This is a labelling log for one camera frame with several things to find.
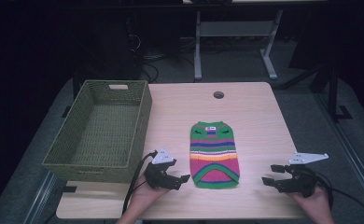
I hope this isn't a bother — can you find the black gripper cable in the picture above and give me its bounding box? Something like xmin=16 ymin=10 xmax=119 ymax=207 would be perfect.
xmin=122 ymin=149 xmax=159 ymax=216
xmin=315 ymin=173 xmax=364 ymax=222

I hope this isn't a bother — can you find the person's right hand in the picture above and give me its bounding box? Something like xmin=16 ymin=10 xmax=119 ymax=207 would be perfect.
xmin=287 ymin=185 xmax=335 ymax=224

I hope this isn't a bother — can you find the tangle of floor cables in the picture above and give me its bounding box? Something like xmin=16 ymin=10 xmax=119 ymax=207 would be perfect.
xmin=126 ymin=33 xmax=197 ymax=84

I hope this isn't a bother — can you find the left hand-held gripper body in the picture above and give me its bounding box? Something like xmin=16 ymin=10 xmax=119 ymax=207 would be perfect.
xmin=144 ymin=147 xmax=182 ymax=191

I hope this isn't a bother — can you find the black metal stand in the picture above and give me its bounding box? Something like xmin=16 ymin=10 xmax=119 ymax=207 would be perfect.
xmin=273 ymin=60 xmax=354 ymax=123

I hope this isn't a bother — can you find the metal floor rail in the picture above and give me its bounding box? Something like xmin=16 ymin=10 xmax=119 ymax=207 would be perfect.
xmin=23 ymin=171 xmax=59 ymax=224
xmin=313 ymin=92 xmax=364 ymax=216

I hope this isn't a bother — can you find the person's left hand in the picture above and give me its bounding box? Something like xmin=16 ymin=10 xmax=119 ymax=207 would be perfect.
xmin=116 ymin=174 xmax=172 ymax=224

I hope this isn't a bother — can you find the grey metal desk frame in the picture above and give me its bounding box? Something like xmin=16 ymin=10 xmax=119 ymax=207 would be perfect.
xmin=193 ymin=8 xmax=285 ymax=81

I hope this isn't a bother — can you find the striped knitted pet sweater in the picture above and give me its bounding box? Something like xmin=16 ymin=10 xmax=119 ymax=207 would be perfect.
xmin=189 ymin=120 xmax=241 ymax=190

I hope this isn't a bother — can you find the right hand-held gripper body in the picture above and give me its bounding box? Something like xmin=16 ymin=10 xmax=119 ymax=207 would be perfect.
xmin=275 ymin=151 xmax=329 ymax=199

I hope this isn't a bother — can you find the green woven basket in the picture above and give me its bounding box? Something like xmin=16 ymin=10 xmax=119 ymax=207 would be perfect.
xmin=42 ymin=79 xmax=153 ymax=184

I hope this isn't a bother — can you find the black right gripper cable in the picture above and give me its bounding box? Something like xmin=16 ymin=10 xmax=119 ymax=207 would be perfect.
xmin=315 ymin=173 xmax=364 ymax=222

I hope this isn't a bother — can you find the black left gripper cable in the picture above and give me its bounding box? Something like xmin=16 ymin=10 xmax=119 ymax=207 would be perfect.
xmin=122 ymin=149 xmax=159 ymax=216

